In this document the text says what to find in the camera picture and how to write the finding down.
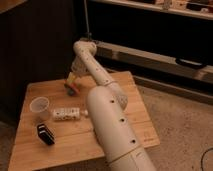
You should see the wooden shelf rail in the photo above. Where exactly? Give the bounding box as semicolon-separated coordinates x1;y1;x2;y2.
79;37;213;84

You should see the wooden table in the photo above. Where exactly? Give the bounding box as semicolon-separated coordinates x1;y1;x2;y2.
8;71;160;171

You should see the clear plastic cup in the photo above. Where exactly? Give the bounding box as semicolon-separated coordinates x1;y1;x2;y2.
30;97;50;121

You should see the black white eraser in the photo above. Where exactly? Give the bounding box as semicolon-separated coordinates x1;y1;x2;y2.
37;124;55;145

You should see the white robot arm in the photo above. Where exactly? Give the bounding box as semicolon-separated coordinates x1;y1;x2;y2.
71;40;157;171

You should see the black handle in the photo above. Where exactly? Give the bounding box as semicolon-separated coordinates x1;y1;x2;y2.
175;58;207;70

